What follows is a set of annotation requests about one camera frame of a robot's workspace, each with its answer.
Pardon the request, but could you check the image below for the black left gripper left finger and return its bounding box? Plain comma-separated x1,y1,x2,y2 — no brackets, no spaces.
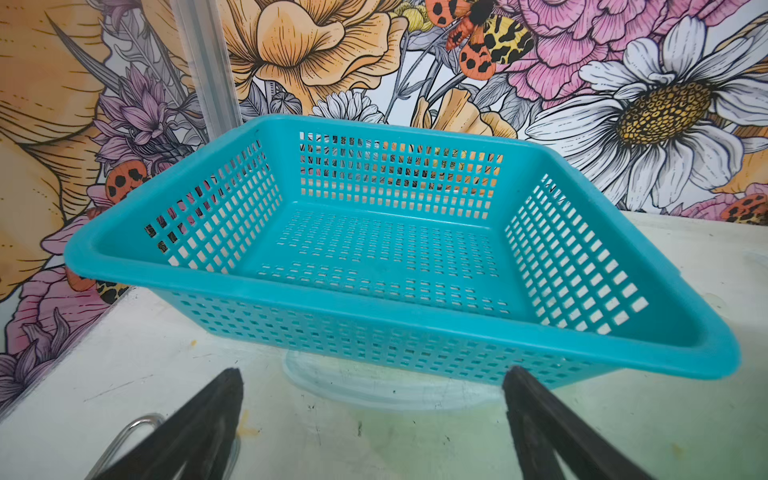
92,368,244,479

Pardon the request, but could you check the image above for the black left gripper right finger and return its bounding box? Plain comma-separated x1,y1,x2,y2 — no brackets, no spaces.
502,366,650,479

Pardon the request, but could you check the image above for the clear plastic lid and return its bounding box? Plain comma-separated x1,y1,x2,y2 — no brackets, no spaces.
283,351,502,411

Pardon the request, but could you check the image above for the teal plastic basket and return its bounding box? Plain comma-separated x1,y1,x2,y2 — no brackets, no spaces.
64,115,741,388

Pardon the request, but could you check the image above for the left aluminium frame post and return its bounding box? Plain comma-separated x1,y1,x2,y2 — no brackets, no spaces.
170,0,243,140

